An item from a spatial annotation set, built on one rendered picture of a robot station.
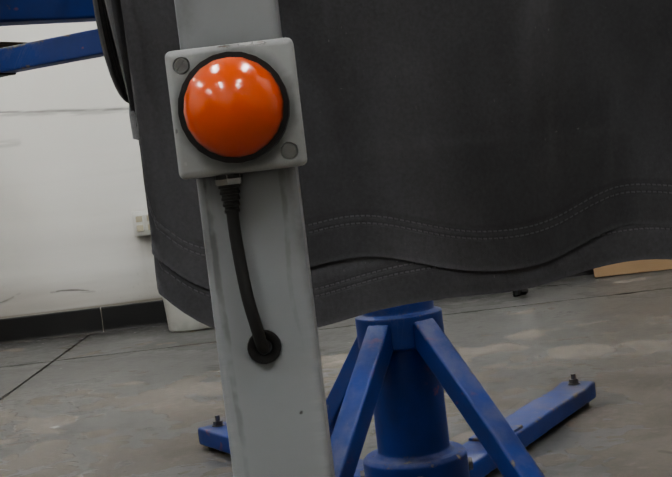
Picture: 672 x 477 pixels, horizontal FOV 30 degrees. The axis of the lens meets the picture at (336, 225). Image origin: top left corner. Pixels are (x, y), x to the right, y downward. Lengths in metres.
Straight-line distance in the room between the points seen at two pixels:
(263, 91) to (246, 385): 0.12
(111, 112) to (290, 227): 5.01
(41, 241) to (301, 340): 5.08
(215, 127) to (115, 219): 5.04
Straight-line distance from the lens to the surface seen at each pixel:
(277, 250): 0.50
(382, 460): 2.16
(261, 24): 0.50
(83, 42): 2.47
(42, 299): 5.59
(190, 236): 0.79
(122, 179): 5.49
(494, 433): 1.97
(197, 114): 0.46
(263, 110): 0.46
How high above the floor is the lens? 0.63
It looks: 3 degrees down
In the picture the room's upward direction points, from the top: 7 degrees counter-clockwise
